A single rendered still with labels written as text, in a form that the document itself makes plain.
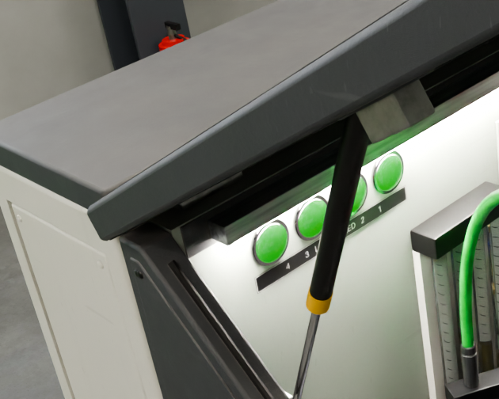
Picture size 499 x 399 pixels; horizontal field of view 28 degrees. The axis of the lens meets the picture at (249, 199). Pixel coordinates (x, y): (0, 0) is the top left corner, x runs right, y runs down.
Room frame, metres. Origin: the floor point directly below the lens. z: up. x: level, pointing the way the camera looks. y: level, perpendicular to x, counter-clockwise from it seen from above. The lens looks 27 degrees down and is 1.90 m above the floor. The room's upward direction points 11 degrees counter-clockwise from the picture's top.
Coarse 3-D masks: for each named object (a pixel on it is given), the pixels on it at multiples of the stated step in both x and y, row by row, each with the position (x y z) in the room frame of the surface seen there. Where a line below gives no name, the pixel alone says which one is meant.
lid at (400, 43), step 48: (432, 0) 0.47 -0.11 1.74; (480, 0) 0.44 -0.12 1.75; (336, 48) 0.53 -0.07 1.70; (384, 48) 0.50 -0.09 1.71; (432, 48) 0.47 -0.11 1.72; (288, 96) 0.57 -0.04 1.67; (336, 96) 0.53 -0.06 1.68; (384, 96) 0.53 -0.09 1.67; (192, 144) 0.67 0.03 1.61; (240, 144) 0.62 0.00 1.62; (288, 144) 0.58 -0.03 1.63; (144, 192) 0.74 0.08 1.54; (192, 192) 0.68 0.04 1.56
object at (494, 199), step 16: (496, 192) 0.86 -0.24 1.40; (480, 208) 0.89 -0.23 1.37; (480, 224) 0.90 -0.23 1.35; (464, 240) 0.93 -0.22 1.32; (464, 256) 0.93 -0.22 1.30; (464, 272) 0.93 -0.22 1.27; (464, 288) 0.94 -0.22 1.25; (464, 304) 0.94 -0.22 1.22; (464, 320) 0.94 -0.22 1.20; (464, 336) 0.94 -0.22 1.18; (464, 352) 0.94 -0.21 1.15
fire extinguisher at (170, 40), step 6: (168, 24) 4.51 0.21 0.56; (174, 24) 4.48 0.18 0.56; (168, 30) 4.51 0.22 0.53; (174, 30) 4.51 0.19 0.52; (168, 36) 4.56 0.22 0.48; (174, 36) 4.50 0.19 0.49; (180, 36) 4.50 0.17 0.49; (162, 42) 4.50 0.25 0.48; (168, 42) 4.48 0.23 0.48; (174, 42) 4.47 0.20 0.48; (180, 42) 4.48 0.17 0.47; (162, 48) 4.47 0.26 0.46
